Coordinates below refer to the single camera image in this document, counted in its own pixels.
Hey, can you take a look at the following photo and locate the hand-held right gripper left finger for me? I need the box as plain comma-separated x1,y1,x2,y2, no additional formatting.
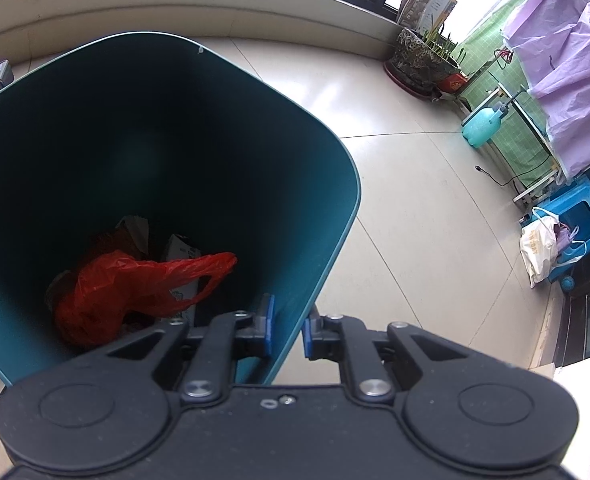
106,294,276,403

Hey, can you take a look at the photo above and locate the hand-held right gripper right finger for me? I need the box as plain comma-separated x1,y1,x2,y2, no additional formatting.
302,310,478,405

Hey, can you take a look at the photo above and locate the red plastic bag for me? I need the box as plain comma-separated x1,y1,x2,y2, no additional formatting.
55,252,238,351

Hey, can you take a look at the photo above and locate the dark teal plastic bin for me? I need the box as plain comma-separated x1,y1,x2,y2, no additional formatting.
0,31,362,387

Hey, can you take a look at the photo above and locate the white plastic bag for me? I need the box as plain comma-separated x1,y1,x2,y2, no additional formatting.
520,206,560,288

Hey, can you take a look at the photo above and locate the white metal rack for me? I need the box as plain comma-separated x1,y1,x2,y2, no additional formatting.
485,72,576,206

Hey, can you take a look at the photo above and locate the teal spray bottle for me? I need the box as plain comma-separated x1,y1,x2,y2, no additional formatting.
461,91,530,148

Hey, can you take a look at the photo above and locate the small red pot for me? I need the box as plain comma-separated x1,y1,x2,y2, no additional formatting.
437,71,470,95

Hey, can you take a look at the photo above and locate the dark patterned flower pot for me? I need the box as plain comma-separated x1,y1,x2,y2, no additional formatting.
384,27,463,101

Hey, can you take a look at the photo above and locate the blue plastic stool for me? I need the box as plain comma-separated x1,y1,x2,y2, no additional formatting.
545,177,590,283

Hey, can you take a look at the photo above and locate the green potted plant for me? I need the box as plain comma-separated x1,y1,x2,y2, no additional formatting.
415,20,468,61

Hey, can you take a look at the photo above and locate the brown cardboard box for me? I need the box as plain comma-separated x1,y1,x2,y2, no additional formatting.
397,0,459,36

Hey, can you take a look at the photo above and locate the purple plastic sheet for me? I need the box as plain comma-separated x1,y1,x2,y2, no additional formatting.
502,0,590,183

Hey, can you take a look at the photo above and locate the black power cord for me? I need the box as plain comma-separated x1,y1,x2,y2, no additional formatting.
475,164,560,186

